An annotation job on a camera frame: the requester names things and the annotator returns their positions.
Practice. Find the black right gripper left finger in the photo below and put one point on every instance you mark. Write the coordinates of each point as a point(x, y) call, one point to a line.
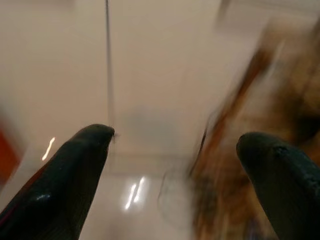
point(55, 195)

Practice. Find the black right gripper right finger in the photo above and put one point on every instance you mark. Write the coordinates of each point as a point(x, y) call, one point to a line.
point(287, 190)

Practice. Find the wooden slatted rack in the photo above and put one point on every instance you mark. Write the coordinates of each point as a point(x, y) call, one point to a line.
point(275, 100)

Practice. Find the orange flat board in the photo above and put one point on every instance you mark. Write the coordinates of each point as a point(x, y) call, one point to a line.
point(7, 155)

